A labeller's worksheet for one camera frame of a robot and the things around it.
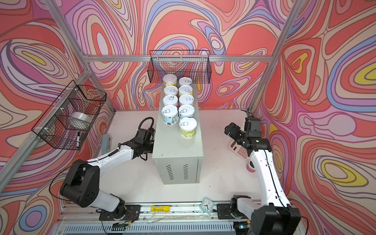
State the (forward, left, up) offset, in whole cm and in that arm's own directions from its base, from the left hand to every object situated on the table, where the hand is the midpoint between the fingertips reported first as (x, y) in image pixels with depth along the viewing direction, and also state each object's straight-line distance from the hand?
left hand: (160, 145), depth 91 cm
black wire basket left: (0, +44, +22) cm, 50 cm away
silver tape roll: (+1, +37, +25) cm, 44 cm away
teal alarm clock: (-33, -27, -5) cm, 43 cm away
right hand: (-2, -42, +15) cm, 44 cm away
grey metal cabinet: (-9, -11, -1) cm, 15 cm away
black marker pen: (-8, +37, +19) cm, 42 cm away
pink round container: (-13, -54, -3) cm, 56 cm away
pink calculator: (0, -52, -6) cm, 52 cm away
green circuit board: (-41, +17, -9) cm, 46 cm away
